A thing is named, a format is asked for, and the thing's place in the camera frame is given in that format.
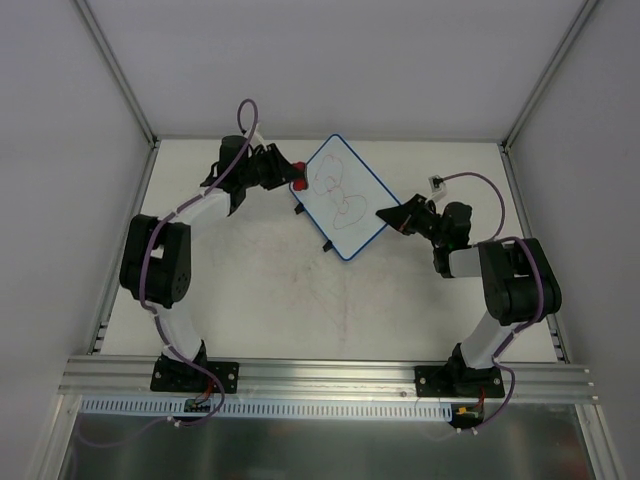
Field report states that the red bone-shaped eraser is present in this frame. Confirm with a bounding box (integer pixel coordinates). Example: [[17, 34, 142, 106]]
[[291, 162, 309, 192]]

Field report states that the blue framed whiteboard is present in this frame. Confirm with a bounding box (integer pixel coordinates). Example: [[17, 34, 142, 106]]
[[290, 134, 400, 262]]

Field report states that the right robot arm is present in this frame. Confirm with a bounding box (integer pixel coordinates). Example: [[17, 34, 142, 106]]
[[376, 194, 562, 399]]

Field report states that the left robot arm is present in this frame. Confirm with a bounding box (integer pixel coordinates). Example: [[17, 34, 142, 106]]
[[119, 135, 309, 390]]

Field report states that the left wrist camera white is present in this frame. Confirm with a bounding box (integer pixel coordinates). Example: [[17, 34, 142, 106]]
[[250, 129, 267, 150]]

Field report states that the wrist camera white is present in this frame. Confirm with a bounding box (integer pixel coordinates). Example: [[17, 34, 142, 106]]
[[428, 175, 447, 203], [250, 129, 267, 150]]

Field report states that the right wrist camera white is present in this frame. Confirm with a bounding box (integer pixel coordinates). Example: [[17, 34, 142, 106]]
[[428, 175, 447, 203]]

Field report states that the whiteboard wire stand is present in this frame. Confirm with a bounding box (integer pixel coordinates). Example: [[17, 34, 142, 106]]
[[292, 202, 337, 254]]

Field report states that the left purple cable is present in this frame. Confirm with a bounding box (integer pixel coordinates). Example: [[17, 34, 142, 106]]
[[74, 98, 261, 446]]

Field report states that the purple cable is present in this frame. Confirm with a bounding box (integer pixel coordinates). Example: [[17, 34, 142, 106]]
[[74, 98, 261, 446], [424, 171, 546, 441]]

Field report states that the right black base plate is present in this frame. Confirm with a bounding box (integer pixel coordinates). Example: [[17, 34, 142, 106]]
[[414, 364, 505, 399]]

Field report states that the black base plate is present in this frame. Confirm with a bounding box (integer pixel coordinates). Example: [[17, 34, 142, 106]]
[[414, 364, 505, 399], [150, 355, 240, 394]]

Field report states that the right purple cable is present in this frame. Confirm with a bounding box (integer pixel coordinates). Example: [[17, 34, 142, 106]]
[[424, 171, 546, 441]]

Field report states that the left aluminium frame post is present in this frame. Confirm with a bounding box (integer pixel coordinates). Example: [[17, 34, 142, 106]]
[[71, 0, 158, 148]]

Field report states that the aluminium frame post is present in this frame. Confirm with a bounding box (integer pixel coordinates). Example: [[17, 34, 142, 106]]
[[71, 0, 158, 148], [501, 0, 600, 151]]

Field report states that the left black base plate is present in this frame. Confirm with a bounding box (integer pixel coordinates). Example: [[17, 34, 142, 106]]
[[150, 355, 240, 394]]

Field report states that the right aluminium frame post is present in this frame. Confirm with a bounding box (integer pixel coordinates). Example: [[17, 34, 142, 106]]
[[501, 0, 600, 151]]

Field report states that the aluminium mounting rail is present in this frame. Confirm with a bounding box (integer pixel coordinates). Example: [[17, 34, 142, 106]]
[[58, 355, 600, 404]]

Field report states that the slotted cable duct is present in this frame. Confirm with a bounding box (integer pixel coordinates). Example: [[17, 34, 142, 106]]
[[79, 396, 453, 422]]

